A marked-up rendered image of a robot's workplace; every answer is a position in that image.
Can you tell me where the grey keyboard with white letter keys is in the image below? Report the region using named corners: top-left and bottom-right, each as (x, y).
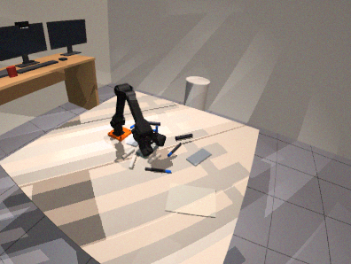
top-left (136, 143), bottom-right (159, 159)

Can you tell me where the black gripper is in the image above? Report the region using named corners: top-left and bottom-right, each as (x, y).
top-left (149, 132), bottom-right (167, 147)

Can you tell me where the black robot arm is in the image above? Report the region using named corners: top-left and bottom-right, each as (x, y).
top-left (110, 83), bottom-right (153, 158)

